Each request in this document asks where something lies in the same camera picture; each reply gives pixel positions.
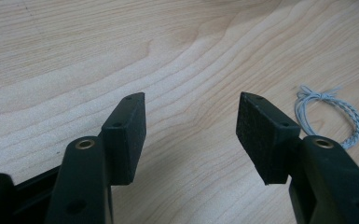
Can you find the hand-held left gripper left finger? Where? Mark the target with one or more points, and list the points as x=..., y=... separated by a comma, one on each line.
x=84, y=180

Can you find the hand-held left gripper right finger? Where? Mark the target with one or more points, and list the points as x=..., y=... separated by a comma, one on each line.
x=329, y=180

